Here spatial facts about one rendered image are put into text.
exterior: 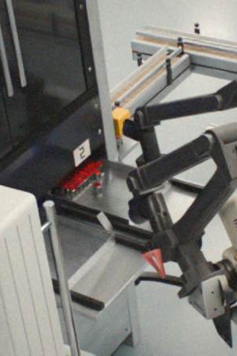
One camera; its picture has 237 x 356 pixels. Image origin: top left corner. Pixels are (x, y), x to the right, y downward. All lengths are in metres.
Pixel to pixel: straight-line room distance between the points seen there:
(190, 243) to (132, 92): 1.36
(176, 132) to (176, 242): 2.87
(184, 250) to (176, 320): 1.67
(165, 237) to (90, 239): 0.72
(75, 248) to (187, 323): 1.09
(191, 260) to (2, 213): 0.53
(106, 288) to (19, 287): 0.74
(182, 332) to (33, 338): 1.77
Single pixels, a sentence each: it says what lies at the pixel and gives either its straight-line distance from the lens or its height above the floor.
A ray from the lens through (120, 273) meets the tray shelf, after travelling 2.93.
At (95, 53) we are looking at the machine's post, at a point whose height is 1.32.
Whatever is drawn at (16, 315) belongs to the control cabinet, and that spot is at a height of 1.31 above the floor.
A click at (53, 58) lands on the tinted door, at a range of 3.02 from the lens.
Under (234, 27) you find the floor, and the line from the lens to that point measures 6.27.
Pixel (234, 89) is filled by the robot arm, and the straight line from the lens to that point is 2.73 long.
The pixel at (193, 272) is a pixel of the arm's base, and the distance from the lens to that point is 2.38.
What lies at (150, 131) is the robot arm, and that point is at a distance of 3.10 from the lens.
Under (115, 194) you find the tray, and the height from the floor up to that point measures 0.88.
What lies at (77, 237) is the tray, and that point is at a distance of 3.09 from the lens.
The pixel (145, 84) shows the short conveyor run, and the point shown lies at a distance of 3.78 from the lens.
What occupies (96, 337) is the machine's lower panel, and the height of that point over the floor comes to 0.24.
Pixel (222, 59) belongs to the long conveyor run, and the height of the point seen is 0.93.
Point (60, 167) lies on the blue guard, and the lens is 3.16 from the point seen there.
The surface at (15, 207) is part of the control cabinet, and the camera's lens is 2.11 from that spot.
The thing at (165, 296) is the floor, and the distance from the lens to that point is 4.17.
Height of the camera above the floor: 2.76
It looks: 34 degrees down
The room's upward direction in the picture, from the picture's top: 8 degrees counter-clockwise
